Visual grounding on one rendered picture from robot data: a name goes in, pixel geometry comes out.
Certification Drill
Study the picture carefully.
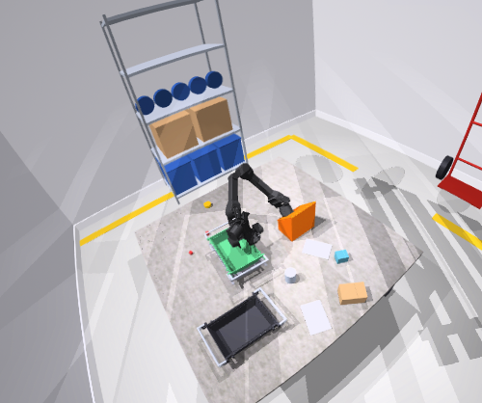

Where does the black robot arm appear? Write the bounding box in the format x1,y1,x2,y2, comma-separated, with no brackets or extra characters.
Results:
226,163,295,246

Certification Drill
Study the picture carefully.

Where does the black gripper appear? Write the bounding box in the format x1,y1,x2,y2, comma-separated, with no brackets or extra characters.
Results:
228,223,264,249

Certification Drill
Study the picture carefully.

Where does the small light blue block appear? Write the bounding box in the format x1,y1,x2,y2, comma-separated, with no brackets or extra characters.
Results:
334,250,349,264

